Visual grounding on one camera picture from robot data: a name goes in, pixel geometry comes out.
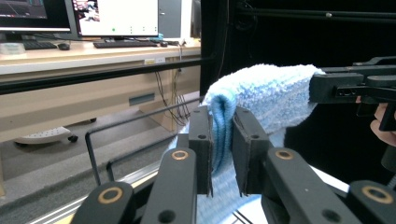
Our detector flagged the blue striped towel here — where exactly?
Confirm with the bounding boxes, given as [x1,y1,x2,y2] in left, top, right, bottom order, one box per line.
[167,63,327,224]

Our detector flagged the white chair base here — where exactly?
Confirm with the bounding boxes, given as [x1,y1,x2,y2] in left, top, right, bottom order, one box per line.
[14,117,97,147]

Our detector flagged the clear plastic box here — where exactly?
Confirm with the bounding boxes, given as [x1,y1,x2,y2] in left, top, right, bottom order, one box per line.
[0,41,26,56]

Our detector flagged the black curtain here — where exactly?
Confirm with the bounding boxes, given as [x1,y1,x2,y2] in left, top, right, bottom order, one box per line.
[200,0,396,185]

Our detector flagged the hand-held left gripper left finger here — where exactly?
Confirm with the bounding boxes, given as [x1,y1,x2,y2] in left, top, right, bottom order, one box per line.
[139,105,215,224]

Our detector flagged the black wire rack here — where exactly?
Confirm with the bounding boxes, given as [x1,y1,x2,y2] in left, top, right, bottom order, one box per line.
[85,96,254,224]

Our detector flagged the grey cabinet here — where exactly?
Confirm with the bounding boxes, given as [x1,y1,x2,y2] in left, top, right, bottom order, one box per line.
[158,0,193,40]

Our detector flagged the aluminium rail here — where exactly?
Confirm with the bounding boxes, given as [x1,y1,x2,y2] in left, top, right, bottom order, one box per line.
[27,167,161,224]

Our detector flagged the wooden office desk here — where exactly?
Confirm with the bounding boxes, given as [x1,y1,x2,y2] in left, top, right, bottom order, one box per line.
[0,37,204,145]

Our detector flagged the black keyboard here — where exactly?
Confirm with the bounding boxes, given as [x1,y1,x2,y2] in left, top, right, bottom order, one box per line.
[22,39,59,51]
[92,39,159,49]

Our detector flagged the dark screen monitor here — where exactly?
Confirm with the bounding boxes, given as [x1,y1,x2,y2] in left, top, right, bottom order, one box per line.
[0,0,73,34]

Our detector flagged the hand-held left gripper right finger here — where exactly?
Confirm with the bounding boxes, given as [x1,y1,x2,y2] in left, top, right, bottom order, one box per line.
[232,105,362,224]

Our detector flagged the bright screen monitor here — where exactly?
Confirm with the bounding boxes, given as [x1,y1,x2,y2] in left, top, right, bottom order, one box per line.
[64,0,160,40]

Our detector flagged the black cable bundle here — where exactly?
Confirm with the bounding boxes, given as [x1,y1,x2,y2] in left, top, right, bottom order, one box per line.
[154,46,191,128]

